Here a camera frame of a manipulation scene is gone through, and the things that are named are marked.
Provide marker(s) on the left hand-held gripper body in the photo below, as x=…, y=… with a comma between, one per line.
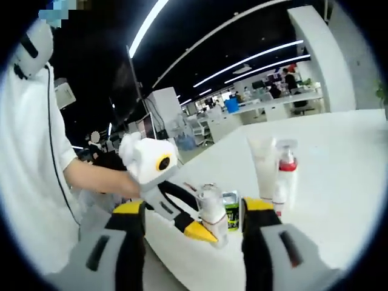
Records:
x=145, y=157

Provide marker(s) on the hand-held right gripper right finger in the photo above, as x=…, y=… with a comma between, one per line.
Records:
x=272, y=260

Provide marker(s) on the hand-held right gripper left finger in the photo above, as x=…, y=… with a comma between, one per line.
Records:
x=100, y=260

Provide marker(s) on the clear capped skincare bottle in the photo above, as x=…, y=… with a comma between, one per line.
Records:
x=212, y=216

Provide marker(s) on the green black skincare sachet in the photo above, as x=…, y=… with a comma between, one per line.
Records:
x=232, y=216

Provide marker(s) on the white skincare bottle red collar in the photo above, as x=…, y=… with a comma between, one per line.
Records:
x=289, y=182

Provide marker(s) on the white skincare tube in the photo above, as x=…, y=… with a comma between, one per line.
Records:
x=263, y=169

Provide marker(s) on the blue water jug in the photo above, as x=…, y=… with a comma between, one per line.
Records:
x=186, y=141

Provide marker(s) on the white office chair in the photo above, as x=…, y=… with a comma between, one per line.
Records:
x=201, y=127

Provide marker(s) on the black stand pole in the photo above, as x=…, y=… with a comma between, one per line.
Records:
x=133, y=72

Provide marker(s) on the blue bin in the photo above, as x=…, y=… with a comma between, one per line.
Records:
x=232, y=104

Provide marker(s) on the white ceiling air unit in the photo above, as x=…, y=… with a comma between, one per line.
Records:
x=65, y=94

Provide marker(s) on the person's white shirt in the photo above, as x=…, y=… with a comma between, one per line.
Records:
x=27, y=151

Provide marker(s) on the long white counter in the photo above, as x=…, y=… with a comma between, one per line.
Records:
x=272, y=106

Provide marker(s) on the bright ceiling light panel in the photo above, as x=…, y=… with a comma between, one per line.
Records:
x=148, y=27

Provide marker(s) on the long ceiling light strip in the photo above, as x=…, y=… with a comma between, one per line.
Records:
x=248, y=62
x=266, y=68

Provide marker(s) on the white worn device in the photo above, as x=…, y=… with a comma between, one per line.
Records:
x=36, y=51

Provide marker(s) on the green plant in white pot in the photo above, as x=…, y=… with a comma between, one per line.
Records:
x=382, y=91

